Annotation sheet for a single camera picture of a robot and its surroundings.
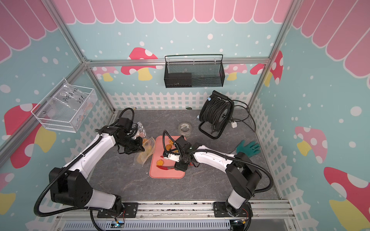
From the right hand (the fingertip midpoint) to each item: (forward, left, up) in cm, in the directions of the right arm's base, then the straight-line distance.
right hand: (178, 162), depth 85 cm
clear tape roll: (+30, -3, -6) cm, 31 cm away
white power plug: (+31, -40, -3) cm, 50 cm away
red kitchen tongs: (-4, +7, +1) cm, 8 cm away
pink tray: (+1, +6, +20) cm, 20 cm away
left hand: (+3, +19, +8) cm, 21 cm away
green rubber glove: (+11, -48, -4) cm, 50 cm away
